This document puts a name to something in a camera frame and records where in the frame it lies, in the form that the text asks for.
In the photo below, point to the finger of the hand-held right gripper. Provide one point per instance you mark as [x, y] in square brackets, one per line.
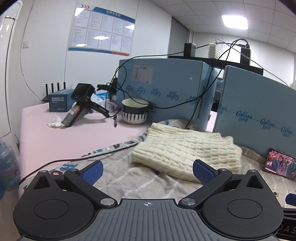
[291, 199]

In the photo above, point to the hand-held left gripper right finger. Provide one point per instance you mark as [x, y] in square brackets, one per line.
[204, 172]

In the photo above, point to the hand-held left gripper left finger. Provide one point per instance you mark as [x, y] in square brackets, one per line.
[92, 172]

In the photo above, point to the cream knitted sweater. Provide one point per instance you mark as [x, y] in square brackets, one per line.
[182, 146]

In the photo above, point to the beige printed blanket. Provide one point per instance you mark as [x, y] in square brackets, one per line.
[129, 173]

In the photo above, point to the smartphone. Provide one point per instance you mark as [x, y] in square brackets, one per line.
[281, 163]

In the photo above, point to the crumpled white tissue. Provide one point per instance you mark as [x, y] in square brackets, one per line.
[55, 122]

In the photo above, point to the white plastic bag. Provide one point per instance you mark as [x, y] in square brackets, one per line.
[111, 105]

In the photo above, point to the striped ceramic bowl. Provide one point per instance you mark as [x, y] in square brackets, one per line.
[134, 114]

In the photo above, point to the blue cardboard box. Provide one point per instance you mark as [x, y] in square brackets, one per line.
[59, 99]

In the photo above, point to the blue water bottle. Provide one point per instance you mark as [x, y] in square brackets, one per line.
[8, 166]

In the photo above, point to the black router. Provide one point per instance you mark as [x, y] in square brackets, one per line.
[47, 96]

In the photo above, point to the large blue foam board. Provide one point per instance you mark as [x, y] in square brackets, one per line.
[171, 78]

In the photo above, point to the white roll stack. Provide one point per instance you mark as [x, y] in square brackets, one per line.
[214, 50]

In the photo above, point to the black power adapter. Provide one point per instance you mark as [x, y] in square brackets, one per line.
[189, 49]
[245, 56]

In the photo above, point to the white air conditioner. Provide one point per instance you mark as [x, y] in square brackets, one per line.
[7, 69]

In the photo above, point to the ceiling light panel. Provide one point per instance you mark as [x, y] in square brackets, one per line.
[234, 22]

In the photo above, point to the black handheld camera device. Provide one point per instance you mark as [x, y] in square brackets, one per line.
[82, 95]

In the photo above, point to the black clip mount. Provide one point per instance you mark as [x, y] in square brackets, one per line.
[106, 87]

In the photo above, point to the wall poster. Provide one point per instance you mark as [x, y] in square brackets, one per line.
[101, 29]

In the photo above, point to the white light switch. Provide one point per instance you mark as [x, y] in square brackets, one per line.
[26, 44]

